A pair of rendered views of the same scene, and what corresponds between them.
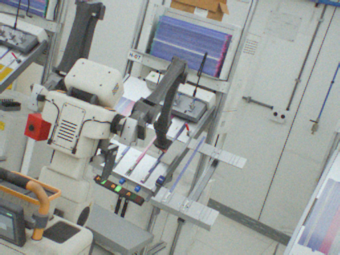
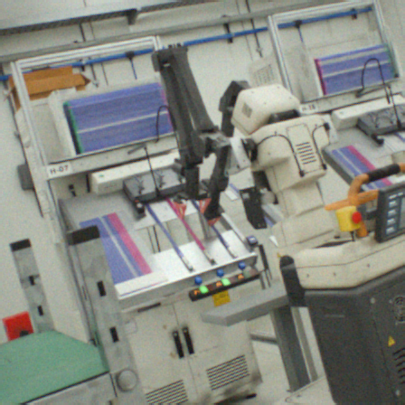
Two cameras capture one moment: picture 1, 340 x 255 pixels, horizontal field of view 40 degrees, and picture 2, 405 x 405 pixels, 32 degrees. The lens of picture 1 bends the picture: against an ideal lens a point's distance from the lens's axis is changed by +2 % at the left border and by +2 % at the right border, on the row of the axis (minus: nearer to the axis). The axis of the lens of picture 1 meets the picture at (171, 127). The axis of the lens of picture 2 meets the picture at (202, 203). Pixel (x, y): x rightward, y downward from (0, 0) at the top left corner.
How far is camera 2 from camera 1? 264 cm
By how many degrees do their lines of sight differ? 50
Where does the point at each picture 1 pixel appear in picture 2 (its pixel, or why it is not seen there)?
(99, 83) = (287, 97)
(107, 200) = (162, 353)
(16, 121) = not seen: outside the picture
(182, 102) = (164, 177)
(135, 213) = (203, 334)
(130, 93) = (93, 212)
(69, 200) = (330, 232)
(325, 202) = (353, 164)
